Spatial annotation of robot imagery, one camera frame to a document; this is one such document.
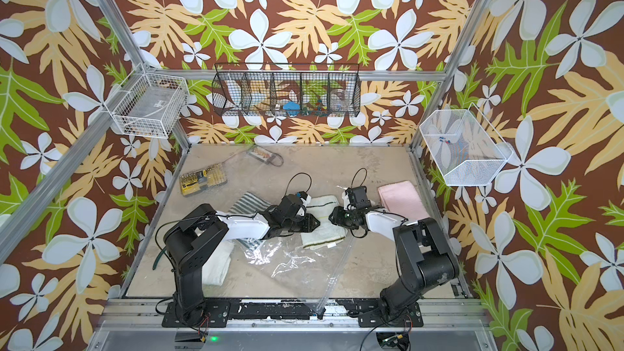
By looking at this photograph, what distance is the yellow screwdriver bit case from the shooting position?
1032mm

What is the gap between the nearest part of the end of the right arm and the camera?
72cm

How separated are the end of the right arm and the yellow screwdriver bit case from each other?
0.52 metres

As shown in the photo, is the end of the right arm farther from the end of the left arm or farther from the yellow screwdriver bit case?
the yellow screwdriver bit case
